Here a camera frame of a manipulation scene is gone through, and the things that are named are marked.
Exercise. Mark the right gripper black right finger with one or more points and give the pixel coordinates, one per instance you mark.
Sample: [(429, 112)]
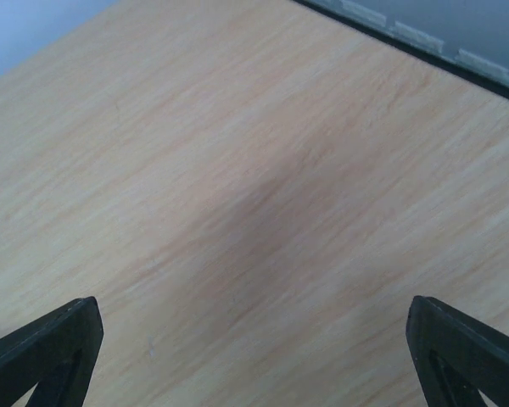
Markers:
[(458, 359)]

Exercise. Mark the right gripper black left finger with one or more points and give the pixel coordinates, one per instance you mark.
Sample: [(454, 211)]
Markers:
[(54, 356)]

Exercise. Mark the black aluminium frame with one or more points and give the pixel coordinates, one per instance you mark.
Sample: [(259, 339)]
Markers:
[(466, 38)]

